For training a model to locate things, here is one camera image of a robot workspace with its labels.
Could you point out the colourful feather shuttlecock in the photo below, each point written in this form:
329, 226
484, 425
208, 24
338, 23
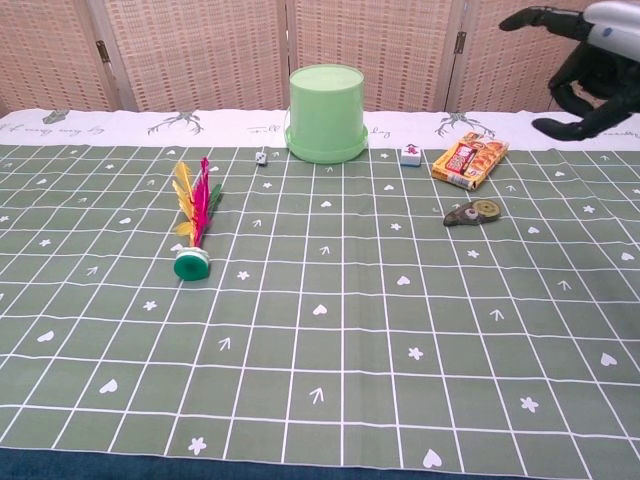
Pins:
196, 215

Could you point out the orange snack box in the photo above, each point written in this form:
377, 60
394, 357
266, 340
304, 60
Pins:
470, 160

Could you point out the white mahjong tile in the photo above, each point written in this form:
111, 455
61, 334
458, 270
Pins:
411, 156

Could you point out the white die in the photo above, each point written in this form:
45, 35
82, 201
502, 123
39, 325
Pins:
261, 158

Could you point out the dark blue fabric edge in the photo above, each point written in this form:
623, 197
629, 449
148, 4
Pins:
100, 467

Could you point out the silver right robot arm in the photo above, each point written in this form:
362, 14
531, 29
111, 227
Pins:
617, 25

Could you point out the grey correction tape dispenser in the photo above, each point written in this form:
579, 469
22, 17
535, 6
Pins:
472, 214

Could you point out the green checked tablecloth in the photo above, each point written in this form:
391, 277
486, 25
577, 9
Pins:
320, 350

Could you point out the metal screen hinge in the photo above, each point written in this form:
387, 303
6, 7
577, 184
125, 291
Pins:
459, 42
103, 51

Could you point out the light green plastic bucket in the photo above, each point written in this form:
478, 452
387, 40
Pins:
326, 115

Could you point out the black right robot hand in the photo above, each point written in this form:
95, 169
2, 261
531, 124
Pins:
607, 75

